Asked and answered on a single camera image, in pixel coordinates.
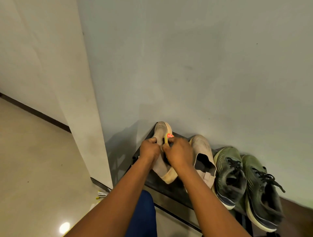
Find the person's right hand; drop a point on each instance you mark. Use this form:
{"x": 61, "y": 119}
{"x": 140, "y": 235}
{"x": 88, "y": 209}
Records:
{"x": 179, "y": 153}

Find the person's left hand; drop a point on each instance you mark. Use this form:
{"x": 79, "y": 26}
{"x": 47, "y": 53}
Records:
{"x": 149, "y": 151}

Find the yellow-edged shoe shine sponge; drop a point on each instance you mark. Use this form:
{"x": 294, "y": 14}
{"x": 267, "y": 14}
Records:
{"x": 169, "y": 135}

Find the beige suede shoe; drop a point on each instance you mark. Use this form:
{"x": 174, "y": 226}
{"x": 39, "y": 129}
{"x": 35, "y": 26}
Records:
{"x": 160, "y": 129}
{"x": 200, "y": 146}

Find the green sneaker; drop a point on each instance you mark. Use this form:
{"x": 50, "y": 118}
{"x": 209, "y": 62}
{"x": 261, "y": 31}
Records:
{"x": 261, "y": 200}
{"x": 229, "y": 180}

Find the person's right forearm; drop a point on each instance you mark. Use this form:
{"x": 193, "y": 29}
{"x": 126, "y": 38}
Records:
{"x": 212, "y": 210}

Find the person's left forearm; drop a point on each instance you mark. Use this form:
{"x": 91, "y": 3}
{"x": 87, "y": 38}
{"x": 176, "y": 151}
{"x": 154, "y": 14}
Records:
{"x": 115, "y": 207}

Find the dark brown low bench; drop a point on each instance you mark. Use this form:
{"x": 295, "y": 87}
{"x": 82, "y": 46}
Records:
{"x": 298, "y": 219}

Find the black metal shoe rack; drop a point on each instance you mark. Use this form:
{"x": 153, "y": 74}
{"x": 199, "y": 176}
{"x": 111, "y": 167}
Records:
{"x": 171, "y": 190}

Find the dark skirting strip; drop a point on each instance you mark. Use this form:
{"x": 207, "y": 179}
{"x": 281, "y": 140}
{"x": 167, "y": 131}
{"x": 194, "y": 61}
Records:
{"x": 100, "y": 184}
{"x": 34, "y": 112}

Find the dark blue trousers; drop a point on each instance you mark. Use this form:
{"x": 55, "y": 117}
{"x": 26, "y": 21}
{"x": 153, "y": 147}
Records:
{"x": 144, "y": 214}

